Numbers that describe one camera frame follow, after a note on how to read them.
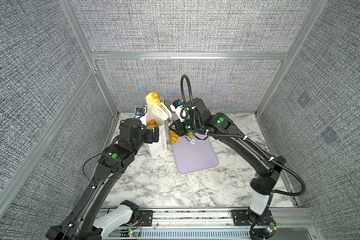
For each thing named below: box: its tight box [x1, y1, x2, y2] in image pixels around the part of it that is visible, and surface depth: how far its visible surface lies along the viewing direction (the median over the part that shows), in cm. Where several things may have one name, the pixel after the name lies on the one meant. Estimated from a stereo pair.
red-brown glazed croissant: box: [148, 119, 157, 126], surface depth 102 cm
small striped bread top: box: [145, 92, 164, 110], surface depth 69 cm
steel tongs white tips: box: [151, 102, 174, 124], surface depth 69 cm
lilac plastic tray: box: [171, 133, 219, 174], surface depth 97 cm
